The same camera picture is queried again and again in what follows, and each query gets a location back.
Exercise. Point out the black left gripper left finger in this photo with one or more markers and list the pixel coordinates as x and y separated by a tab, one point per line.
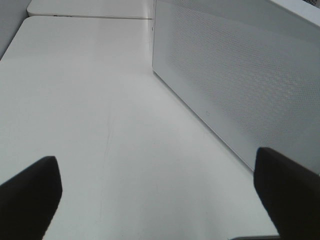
29	200

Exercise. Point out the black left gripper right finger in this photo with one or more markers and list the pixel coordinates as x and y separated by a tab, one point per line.
290	194

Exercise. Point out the white microwave door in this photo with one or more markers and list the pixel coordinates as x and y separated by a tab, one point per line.
248	68

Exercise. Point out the white microwave oven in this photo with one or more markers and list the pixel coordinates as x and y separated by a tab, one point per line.
308	10

